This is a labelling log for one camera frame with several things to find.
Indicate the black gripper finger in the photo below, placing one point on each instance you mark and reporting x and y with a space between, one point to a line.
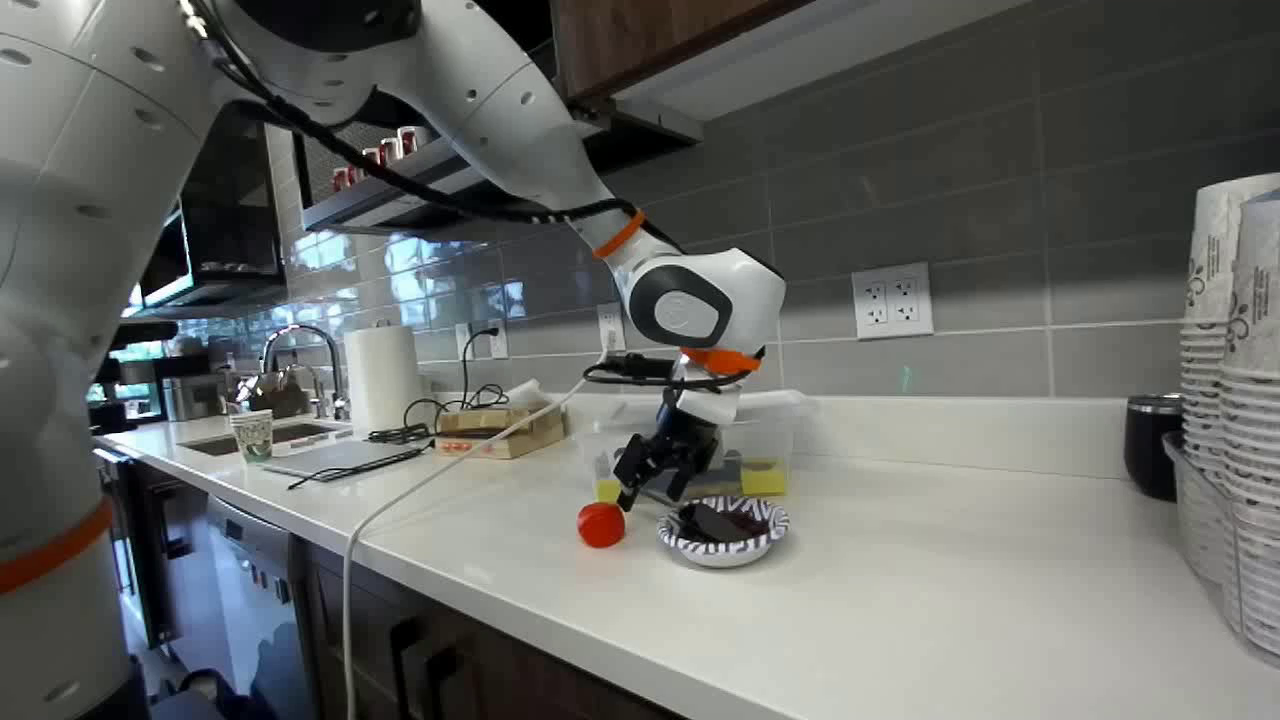
650 487
632 462

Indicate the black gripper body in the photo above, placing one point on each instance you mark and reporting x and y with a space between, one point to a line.
691 429

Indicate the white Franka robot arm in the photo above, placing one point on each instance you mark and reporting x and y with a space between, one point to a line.
82 200

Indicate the dark wooden base cabinet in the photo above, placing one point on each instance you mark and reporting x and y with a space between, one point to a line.
465 654

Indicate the dark spoon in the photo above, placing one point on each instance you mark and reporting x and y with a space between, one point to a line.
720 520

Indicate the clear plastic lidded container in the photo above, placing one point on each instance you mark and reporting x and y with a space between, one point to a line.
781 427

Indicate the yellow sponge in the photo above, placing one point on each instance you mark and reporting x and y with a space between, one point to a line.
766 479

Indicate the patterned paper bowl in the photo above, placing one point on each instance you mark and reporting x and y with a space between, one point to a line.
746 544

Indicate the yellow and blue box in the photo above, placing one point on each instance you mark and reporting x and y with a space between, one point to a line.
523 443

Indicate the white outlet with plug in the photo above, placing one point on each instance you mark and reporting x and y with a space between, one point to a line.
611 329

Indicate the brown cardboard box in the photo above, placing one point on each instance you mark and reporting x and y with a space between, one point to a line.
481 423

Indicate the small chrome tap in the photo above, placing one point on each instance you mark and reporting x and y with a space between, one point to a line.
465 358

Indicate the white paper towel roll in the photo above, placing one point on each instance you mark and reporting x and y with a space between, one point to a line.
380 379

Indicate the grey drying mat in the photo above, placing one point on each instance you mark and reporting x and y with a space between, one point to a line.
346 459

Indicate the chrome sink faucet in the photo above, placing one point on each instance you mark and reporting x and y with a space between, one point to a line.
324 363

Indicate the kitchen sink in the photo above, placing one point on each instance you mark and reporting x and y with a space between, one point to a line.
287 434

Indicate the patterned paper cup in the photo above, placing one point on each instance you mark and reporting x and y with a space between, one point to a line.
254 437

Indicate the white mug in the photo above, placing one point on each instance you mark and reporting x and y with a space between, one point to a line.
411 143

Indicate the red mug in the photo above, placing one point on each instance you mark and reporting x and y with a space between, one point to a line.
340 177
356 168
387 148
373 161

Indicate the stainless dishwasher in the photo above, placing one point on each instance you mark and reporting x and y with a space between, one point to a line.
254 603

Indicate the black mug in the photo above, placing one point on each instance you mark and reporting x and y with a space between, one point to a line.
1149 447

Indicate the black coffee machine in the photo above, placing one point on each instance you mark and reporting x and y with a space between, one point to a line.
160 382

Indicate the stack of patterned paper cups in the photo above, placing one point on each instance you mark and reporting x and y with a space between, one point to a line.
1205 332
1260 400

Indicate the white double wall outlet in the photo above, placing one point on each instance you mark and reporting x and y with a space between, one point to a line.
890 302

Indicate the black open wall shelf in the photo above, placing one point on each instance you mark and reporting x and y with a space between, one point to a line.
402 200

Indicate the wooden wall cabinet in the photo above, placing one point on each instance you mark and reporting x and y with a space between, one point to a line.
642 34

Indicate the dark glass wall cabinet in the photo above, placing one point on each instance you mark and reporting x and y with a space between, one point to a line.
235 213

